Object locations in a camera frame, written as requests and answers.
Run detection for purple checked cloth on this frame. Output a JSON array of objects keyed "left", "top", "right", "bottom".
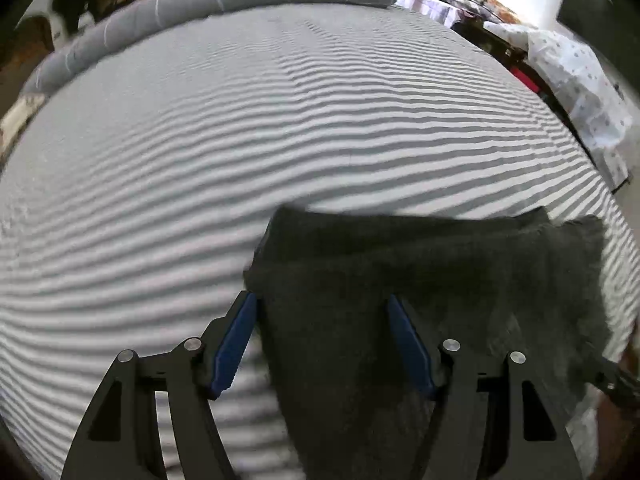
[{"left": 397, "top": 0, "right": 481, "bottom": 26}]

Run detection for grey white striped bedsheet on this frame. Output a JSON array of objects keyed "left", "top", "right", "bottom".
[{"left": 0, "top": 2, "right": 640, "bottom": 480}]

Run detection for dark grey denim pants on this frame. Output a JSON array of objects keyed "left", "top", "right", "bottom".
[{"left": 243, "top": 205, "right": 618, "bottom": 480}]

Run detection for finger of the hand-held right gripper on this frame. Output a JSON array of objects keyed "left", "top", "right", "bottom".
[{"left": 597, "top": 357, "right": 640, "bottom": 406}]

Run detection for dark floor mat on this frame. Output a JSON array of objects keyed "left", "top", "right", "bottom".
[{"left": 556, "top": 0, "right": 623, "bottom": 38}]

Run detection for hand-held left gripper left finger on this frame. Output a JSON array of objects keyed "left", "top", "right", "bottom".
[{"left": 60, "top": 290, "right": 261, "bottom": 480}]

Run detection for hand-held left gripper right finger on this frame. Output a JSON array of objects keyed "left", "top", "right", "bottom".
[{"left": 387, "top": 294, "right": 583, "bottom": 480}]

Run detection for white dotted cloth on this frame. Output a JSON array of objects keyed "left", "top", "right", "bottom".
[{"left": 482, "top": 22, "right": 633, "bottom": 193}]

